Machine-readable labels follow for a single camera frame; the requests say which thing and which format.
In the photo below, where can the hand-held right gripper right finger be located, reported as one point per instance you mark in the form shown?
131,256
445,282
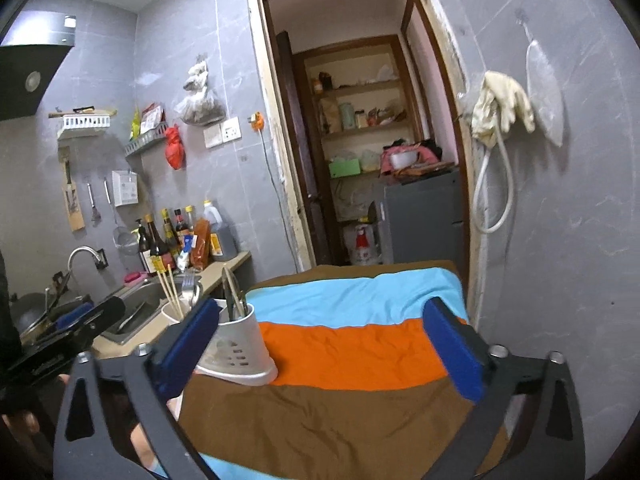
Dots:
457,355

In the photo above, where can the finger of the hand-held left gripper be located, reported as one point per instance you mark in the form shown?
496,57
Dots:
70,315
107,312

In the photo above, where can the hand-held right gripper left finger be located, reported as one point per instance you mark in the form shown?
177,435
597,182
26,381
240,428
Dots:
190,345

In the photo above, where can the white plastic utensil holder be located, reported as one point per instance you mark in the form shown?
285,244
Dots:
240,350

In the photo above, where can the person's left hand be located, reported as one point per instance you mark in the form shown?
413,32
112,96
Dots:
22,422

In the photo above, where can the metal sink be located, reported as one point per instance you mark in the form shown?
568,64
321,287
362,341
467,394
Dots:
145,300

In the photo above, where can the pink sponge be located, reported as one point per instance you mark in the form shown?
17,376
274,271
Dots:
134,277

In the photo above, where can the metal fork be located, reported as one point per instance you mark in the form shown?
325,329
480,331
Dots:
188,285

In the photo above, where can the metal faucet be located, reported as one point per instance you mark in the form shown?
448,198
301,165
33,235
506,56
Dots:
82,251

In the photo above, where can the pump dispenser bottle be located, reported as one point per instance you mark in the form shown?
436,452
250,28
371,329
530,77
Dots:
144,250

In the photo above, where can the hanging metal strainer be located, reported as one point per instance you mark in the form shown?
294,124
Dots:
125,240

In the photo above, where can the dark sauce bottle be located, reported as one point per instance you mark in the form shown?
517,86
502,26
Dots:
170,232
159,250
181,225

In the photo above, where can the orange pouch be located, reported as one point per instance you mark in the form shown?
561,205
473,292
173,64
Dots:
201,245

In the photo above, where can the hanging metal spatula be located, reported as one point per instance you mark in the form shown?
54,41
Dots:
94,212

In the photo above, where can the blue orange brown striped cloth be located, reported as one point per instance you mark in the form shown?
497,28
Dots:
350,350

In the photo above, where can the large dark liquid jug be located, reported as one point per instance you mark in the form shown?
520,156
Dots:
222,240

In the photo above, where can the grey fridge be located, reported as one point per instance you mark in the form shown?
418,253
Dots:
420,220

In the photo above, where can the red white container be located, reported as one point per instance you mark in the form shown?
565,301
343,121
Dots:
362,242

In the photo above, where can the red plastic bag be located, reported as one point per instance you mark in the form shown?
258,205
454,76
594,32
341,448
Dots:
175,147

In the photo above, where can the yellow packet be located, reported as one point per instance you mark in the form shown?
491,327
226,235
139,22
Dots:
136,125

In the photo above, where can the red white packet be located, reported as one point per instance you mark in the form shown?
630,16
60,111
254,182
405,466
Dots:
152,117

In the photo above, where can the white bowl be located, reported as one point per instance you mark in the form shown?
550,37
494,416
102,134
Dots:
404,160

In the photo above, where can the pink cloth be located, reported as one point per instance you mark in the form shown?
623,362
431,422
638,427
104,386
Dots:
430,152

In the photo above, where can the dark wooden door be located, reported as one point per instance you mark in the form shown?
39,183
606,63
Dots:
300,160

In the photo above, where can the green box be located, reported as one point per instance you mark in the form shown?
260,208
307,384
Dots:
345,167

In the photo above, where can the clear hanging plastic bag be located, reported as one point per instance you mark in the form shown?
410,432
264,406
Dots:
200,102

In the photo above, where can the orange plug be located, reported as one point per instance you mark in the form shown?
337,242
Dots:
256,120

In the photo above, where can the black range hood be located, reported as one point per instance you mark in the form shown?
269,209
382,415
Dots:
25,75

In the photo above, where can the cream rubber gloves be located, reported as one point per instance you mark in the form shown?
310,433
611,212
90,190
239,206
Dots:
500,105

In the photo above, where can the green jar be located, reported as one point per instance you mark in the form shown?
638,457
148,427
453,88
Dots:
346,117

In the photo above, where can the brown paper bag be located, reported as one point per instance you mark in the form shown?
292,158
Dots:
330,117

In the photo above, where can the wooden shelf unit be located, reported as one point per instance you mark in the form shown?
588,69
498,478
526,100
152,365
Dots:
360,90

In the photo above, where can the black wall outlet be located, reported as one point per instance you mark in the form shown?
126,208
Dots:
101,258

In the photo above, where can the wooden wall knife holder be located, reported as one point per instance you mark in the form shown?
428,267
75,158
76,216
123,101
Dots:
72,200

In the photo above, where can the white wall box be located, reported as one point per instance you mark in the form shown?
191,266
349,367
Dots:
125,189

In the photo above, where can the metal wall shelf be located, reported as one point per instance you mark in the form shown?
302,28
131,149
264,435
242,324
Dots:
145,142

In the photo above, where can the white wall basket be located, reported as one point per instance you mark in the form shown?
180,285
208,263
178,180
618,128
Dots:
82,125

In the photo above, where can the white wall switch socket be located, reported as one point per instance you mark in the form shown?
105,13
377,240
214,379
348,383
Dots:
222,132

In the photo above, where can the clear wall plastic bag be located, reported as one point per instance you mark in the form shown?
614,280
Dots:
545,95

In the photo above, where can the wooden door frame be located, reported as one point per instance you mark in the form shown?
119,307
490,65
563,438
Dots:
450,60

